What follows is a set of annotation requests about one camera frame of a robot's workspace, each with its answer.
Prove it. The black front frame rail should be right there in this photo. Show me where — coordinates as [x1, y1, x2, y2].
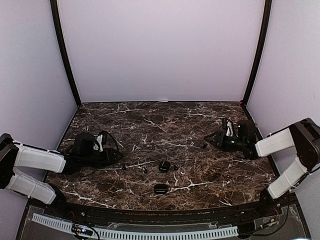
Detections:
[15, 187, 311, 240]

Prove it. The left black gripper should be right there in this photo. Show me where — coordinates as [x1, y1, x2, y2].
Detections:
[80, 148, 124, 168]

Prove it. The left black frame post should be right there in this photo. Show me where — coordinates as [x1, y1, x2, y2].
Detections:
[50, 0, 82, 108]

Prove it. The black frame post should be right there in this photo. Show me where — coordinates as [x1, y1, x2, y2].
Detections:
[50, 0, 82, 108]
[241, 0, 273, 108]

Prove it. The black charging case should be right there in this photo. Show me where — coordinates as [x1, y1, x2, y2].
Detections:
[154, 183, 169, 195]
[158, 160, 171, 173]

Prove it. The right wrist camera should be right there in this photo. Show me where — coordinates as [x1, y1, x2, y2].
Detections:
[226, 120, 235, 137]

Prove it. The right black frame post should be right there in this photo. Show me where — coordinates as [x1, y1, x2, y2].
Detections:
[241, 0, 273, 108]

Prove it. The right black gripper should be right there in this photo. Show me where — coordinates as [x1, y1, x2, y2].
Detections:
[204, 131, 246, 153]

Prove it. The white slotted cable duct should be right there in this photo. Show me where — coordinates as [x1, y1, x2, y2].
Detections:
[31, 213, 239, 240]

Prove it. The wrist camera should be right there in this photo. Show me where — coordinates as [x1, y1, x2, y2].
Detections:
[226, 120, 235, 137]
[95, 134, 104, 152]

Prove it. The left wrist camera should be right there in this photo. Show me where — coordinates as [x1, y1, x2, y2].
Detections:
[95, 134, 104, 152]

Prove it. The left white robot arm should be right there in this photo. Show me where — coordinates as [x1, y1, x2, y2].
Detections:
[0, 130, 124, 218]

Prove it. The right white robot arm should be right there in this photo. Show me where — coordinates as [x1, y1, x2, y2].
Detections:
[204, 118, 320, 217]

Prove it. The black closed charging case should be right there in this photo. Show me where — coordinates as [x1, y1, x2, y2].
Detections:
[154, 183, 169, 195]

